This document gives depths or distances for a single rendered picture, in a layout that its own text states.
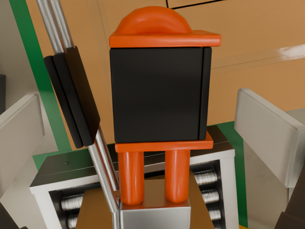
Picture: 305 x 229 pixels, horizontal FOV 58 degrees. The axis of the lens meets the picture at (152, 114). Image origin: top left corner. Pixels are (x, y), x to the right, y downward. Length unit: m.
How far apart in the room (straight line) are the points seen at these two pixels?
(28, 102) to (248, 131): 0.13
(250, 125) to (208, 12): 0.74
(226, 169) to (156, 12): 0.86
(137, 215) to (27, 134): 0.12
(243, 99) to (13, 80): 1.44
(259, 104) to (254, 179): 1.71
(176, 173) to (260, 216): 1.84
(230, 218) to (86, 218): 0.54
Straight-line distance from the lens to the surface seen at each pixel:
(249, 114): 0.18
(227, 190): 1.07
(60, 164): 1.10
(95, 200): 1.00
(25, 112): 0.17
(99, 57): 0.88
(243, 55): 0.95
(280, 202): 2.06
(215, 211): 1.19
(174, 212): 0.25
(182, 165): 0.23
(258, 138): 0.17
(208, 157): 0.96
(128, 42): 0.18
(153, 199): 0.26
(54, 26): 0.20
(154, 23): 0.20
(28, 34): 1.50
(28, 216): 1.95
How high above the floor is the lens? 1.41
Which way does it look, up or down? 69 degrees down
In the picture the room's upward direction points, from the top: 168 degrees clockwise
